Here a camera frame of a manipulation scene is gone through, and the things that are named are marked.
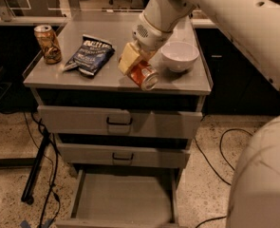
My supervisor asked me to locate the bottom grey open drawer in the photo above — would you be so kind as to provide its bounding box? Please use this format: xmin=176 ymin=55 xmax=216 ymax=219
xmin=56 ymin=166 xmax=179 ymax=228

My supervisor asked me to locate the black table leg stand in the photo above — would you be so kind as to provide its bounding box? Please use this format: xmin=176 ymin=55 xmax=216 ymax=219
xmin=21 ymin=128 xmax=49 ymax=205

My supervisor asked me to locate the white horizontal rail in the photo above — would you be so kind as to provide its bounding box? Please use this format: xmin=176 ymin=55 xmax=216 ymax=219
xmin=0 ymin=16 xmax=216 ymax=29

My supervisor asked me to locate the middle grey drawer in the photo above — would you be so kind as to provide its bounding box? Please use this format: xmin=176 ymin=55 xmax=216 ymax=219
xmin=56 ymin=135 xmax=190 ymax=168

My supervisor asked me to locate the black cables left floor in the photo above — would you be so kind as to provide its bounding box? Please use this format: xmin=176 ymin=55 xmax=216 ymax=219
xmin=23 ymin=111 xmax=62 ymax=228

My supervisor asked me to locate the gold soda can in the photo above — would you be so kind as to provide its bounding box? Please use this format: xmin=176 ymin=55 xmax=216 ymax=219
xmin=34 ymin=25 xmax=62 ymax=65

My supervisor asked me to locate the red coke can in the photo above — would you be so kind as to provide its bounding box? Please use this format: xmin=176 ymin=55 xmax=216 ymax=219
xmin=128 ymin=61 xmax=159 ymax=91

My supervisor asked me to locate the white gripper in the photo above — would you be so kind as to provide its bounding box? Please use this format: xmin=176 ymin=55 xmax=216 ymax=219
xmin=118 ymin=13 xmax=173 ymax=75

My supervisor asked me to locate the blue chip bag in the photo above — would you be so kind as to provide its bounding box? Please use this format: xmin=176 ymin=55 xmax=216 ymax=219
xmin=63 ymin=34 xmax=115 ymax=77

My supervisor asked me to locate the top grey drawer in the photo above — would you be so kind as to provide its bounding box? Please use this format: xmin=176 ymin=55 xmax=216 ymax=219
xmin=38 ymin=105 xmax=202 ymax=139

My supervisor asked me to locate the grey drawer cabinet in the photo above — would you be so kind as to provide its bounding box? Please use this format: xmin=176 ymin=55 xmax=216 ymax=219
xmin=22 ymin=10 xmax=215 ymax=179

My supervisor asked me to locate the black floor cable right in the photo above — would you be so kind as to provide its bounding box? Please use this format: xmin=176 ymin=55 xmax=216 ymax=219
xmin=194 ymin=128 xmax=254 ymax=228

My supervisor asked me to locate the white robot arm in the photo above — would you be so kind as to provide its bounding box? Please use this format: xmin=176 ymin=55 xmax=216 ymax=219
xmin=119 ymin=0 xmax=280 ymax=228

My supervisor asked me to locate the white bowl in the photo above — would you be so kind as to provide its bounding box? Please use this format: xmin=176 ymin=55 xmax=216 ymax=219
xmin=160 ymin=41 xmax=199 ymax=73

